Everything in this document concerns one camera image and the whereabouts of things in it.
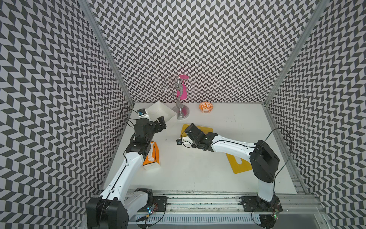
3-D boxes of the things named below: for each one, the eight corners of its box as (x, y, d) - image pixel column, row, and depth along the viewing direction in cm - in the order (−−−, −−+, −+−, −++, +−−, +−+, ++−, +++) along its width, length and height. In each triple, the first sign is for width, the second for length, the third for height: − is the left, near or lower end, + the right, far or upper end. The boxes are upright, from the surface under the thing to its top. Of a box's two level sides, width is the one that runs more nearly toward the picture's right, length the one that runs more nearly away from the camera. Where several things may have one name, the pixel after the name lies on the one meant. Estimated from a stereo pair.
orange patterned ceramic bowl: (199, 112, 115) (199, 109, 112) (198, 105, 121) (199, 101, 117) (212, 112, 115) (213, 109, 112) (211, 105, 121) (212, 101, 117)
